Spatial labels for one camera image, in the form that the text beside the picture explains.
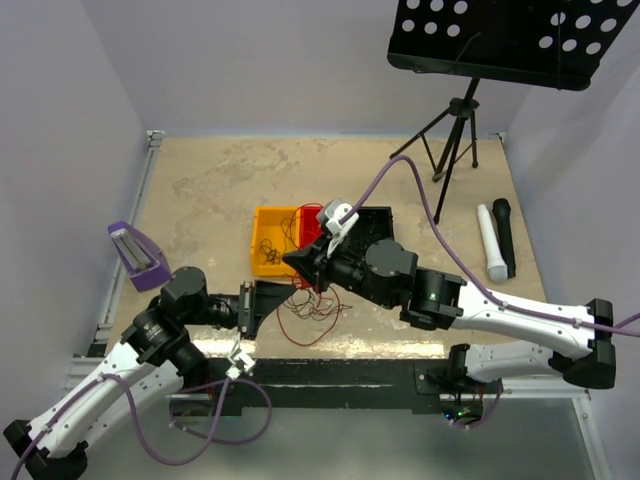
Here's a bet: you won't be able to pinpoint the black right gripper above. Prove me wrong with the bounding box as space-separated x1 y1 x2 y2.
284 229 395 309

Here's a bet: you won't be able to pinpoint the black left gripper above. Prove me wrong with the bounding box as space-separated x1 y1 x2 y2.
184 279 296 340

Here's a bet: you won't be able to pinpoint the red and black wires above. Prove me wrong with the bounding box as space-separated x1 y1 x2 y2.
277 202 351 347

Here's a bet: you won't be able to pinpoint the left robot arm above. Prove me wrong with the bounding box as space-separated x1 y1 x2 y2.
3 266 295 479

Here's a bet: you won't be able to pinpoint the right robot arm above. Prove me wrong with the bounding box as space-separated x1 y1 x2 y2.
282 238 616 393

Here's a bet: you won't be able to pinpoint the red plastic bin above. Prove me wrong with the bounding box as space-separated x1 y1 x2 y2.
298 203 323 248

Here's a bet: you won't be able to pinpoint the yellow plastic bin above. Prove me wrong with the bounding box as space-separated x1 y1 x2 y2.
250 206 300 279

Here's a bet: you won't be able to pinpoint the black plastic bin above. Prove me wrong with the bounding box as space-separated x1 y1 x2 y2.
343 206 394 256

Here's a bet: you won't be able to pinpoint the black music stand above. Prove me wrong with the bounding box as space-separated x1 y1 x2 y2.
387 1 639 192

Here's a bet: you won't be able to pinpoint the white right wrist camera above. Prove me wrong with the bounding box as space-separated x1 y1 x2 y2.
316 198 359 258

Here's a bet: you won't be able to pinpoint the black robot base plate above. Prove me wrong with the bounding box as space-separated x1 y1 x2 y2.
148 355 505 417

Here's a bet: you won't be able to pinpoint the aluminium table frame rail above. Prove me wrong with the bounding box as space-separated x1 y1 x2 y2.
62 130 165 396

